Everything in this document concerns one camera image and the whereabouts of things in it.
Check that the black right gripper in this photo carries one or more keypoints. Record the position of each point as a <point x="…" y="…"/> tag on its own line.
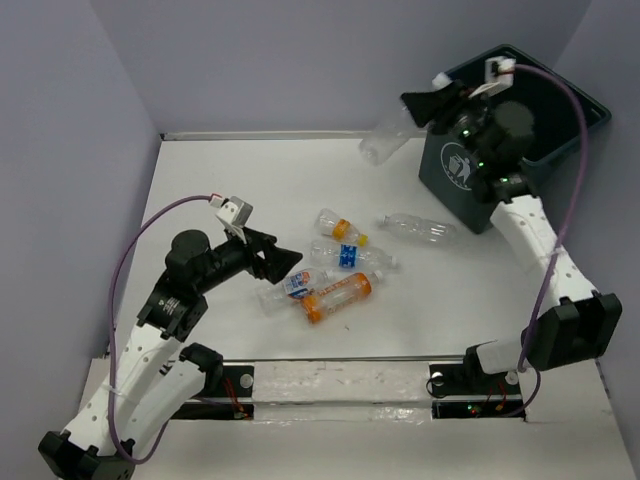
<point x="439" y="106"/>

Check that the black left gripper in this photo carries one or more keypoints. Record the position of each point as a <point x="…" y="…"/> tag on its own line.
<point x="282" y="261"/>

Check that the bottle blue orange white label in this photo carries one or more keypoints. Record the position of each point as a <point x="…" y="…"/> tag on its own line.
<point x="293" y="288"/>

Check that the clear bottle white cap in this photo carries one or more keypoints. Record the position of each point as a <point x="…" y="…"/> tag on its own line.
<point x="393" y="131"/>

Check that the large orange label bottle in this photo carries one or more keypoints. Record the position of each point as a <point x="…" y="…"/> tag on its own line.
<point x="326" y="302"/>

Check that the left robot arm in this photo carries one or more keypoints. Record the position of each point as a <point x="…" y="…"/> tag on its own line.
<point x="157" y="370"/>

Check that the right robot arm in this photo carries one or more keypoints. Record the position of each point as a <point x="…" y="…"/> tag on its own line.
<point x="572" y="321"/>

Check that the dark green plastic bin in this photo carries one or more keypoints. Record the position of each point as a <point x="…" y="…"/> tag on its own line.
<point x="555" y="128"/>

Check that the clear bottle blue label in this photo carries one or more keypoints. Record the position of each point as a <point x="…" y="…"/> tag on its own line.
<point x="350" y="257"/>

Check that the small bottle yellow cap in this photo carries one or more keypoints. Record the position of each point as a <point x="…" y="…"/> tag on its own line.
<point x="330" y="224"/>

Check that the large clear unlabeled bottle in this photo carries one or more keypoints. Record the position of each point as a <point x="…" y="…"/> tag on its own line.
<point x="418" y="230"/>

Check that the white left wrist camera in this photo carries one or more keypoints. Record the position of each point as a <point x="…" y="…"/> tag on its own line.
<point x="233" y="214"/>

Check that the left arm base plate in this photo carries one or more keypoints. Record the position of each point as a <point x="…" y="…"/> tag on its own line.
<point x="229" y="399"/>

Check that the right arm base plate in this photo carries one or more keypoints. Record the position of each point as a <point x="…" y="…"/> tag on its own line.
<point x="456" y="396"/>

